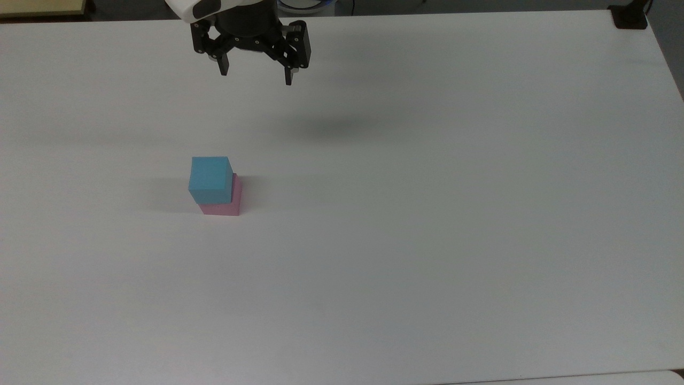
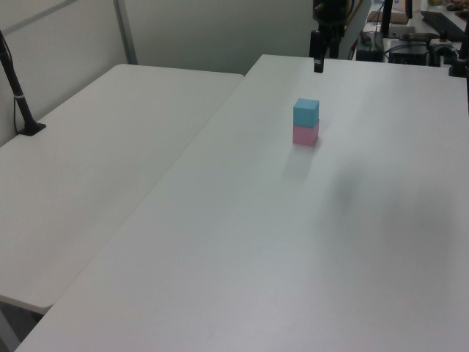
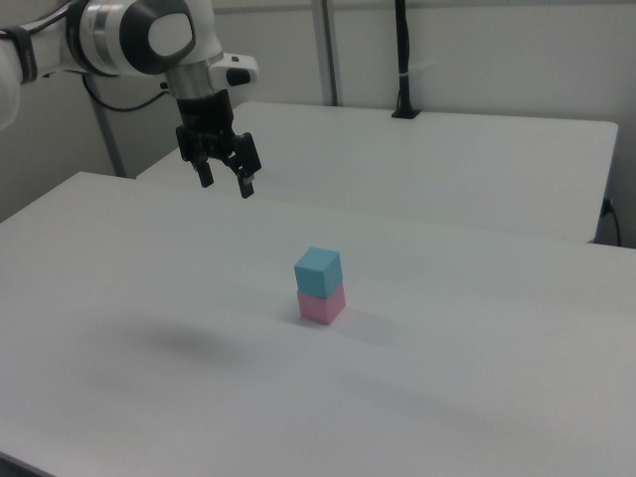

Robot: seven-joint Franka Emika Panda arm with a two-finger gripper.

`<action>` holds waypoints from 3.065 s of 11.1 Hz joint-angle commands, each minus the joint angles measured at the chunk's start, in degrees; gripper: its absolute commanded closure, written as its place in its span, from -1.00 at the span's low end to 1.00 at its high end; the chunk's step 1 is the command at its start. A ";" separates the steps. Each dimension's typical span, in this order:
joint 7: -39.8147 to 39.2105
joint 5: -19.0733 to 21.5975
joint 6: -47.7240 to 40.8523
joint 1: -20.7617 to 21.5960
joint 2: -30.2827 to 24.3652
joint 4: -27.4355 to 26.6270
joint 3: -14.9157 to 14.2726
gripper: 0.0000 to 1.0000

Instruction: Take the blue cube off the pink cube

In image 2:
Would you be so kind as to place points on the black monitor stand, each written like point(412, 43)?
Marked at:
point(385, 22)

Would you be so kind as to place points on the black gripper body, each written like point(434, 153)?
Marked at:
point(329, 11)

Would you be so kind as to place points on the black table clamp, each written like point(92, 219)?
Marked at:
point(458, 58)

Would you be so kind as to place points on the blue cube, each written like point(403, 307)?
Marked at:
point(306, 112)

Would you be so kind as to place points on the grey partition frame post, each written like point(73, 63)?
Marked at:
point(126, 31)

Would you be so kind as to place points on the black camera stand pole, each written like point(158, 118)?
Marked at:
point(16, 88)

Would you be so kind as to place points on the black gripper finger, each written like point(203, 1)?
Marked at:
point(334, 40)
point(317, 49)

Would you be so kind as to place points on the pink cube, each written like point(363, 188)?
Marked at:
point(305, 135)

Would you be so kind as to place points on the black electronics box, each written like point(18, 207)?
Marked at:
point(407, 55)

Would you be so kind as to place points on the black keyboard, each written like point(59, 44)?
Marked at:
point(444, 22)

